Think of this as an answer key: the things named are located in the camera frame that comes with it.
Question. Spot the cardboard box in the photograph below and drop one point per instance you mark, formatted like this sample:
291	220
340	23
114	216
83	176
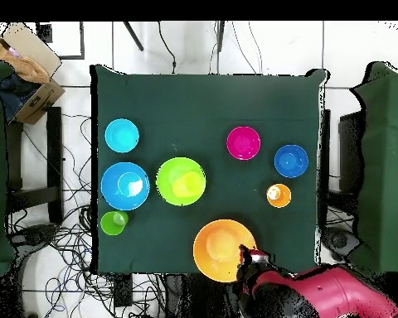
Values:
36	102

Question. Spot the black tripod leg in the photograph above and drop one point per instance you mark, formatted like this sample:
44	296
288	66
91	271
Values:
134	37
220	36

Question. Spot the pink bowl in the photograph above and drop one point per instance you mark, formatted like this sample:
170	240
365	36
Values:
243	143

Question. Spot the brown cloth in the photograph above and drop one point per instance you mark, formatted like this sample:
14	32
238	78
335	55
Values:
26	68

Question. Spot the yellow cup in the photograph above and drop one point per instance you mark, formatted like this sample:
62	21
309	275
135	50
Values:
187	184

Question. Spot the black chair base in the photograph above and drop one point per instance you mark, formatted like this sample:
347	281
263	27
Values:
36	233

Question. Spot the orange cup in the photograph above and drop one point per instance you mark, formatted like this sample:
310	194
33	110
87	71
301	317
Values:
278	196

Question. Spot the black stool frame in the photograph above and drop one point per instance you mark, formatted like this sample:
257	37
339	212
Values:
54	149

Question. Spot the large blue bowl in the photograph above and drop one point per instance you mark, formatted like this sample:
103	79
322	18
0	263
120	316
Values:
116	198

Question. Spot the dark blue cloth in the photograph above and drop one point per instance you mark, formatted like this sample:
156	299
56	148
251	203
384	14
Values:
15	96

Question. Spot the dark green tablecloth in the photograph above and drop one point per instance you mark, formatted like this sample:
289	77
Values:
202	109

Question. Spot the black power strip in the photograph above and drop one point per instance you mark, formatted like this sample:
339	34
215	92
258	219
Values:
122	291

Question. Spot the black metal frame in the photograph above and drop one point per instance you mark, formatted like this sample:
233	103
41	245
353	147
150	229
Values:
44	33

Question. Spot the green cup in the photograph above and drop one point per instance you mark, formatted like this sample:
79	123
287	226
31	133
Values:
111	225

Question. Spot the small dark blue bowl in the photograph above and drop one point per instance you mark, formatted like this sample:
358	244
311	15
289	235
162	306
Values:
291	161

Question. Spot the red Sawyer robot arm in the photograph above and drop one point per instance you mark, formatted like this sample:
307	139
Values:
318	291

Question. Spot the small light blue bowl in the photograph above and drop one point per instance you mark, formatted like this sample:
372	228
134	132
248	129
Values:
121	135

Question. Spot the green bowl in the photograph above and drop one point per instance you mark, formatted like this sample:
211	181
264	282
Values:
169	172

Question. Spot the large yellow-orange bowl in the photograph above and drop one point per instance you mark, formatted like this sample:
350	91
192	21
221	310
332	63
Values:
215	251

